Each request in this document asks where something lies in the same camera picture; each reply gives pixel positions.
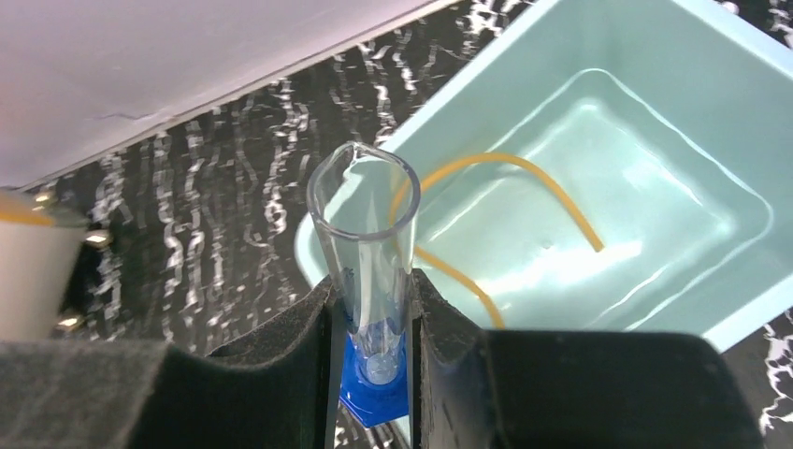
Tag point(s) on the cream cylindrical drum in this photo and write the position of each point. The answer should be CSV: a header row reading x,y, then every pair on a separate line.
x,y
40,244

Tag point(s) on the tan rubber tube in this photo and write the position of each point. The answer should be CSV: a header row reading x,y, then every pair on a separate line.
x,y
506,218

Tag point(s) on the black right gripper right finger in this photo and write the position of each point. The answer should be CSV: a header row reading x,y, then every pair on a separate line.
x,y
473,387

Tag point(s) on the clear cylinder blue base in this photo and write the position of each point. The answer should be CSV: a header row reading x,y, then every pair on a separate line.
x,y
363,203

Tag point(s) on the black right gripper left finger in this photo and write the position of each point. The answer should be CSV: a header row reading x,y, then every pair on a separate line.
x,y
272,387

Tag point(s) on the teal plastic bin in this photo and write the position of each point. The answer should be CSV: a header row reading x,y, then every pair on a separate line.
x,y
669,124

